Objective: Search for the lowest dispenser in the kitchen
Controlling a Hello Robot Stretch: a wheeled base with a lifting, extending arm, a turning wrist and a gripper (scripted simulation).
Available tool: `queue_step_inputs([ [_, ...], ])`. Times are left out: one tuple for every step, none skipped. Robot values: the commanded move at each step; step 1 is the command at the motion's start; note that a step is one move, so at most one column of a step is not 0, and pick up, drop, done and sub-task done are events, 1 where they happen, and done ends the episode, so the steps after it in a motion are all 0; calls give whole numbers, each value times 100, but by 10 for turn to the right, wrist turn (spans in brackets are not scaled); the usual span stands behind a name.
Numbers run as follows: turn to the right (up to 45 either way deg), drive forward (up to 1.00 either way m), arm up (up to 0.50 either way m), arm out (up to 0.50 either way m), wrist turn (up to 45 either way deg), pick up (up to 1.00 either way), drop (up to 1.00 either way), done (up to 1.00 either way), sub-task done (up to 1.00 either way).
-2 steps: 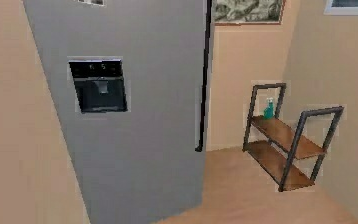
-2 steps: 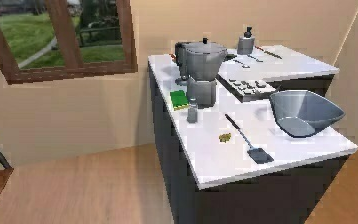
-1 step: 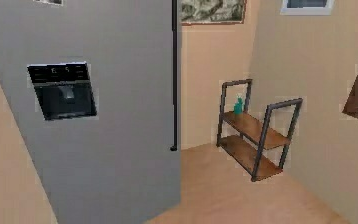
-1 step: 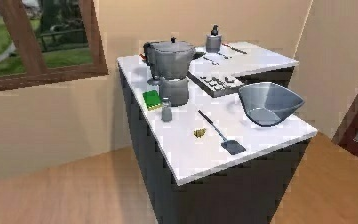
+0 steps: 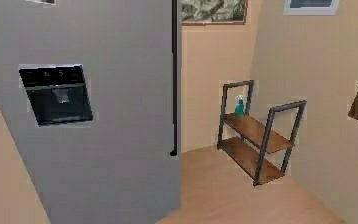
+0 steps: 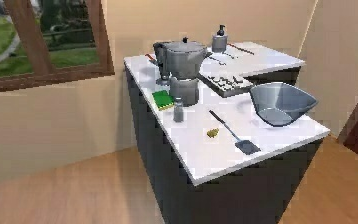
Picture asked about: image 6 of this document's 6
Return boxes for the black kitchen counter white top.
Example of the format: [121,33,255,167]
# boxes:
[123,40,332,224]

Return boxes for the grey soap dispenser black pump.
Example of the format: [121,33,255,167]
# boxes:
[211,24,229,54]

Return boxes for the grey salt shaker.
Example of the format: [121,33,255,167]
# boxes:
[172,97,185,123]

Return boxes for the green yellow sponge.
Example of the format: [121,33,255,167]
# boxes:
[151,89,175,112]

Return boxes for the small yellow green lump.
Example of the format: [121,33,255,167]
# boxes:
[206,127,220,139]

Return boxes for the grey metal moka pot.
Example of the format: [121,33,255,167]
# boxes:
[152,36,213,108]

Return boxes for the grey ribbed rack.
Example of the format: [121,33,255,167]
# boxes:
[197,72,255,99]

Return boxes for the grey fork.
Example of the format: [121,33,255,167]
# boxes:
[206,55,227,66]

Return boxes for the grey butter knife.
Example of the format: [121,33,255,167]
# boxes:
[221,51,239,60]

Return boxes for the grey blue bowl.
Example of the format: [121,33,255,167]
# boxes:
[249,81,319,128]

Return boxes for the brown framed window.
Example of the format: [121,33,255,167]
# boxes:
[0,0,116,95]

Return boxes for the grey spatula black handle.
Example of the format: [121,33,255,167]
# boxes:
[208,109,262,156]

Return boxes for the red handled small tool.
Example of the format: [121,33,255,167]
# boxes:
[144,52,158,65]

